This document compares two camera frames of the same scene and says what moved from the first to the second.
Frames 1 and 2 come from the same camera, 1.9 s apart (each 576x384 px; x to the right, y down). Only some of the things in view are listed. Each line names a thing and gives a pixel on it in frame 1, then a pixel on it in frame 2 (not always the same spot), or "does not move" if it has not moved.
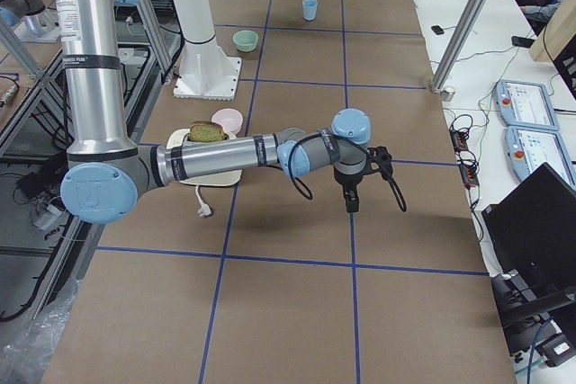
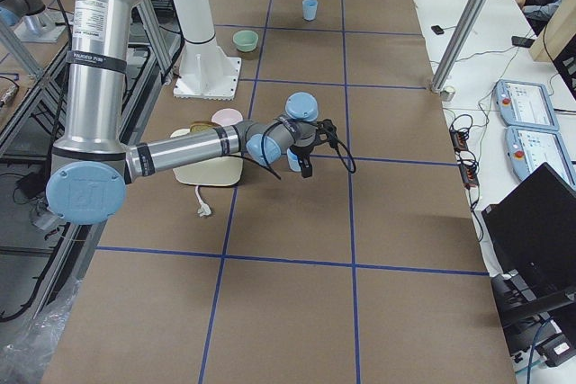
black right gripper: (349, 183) to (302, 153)
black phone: (437, 30) does not move
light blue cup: (310, 7) does not move
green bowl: (246, 40) does not move
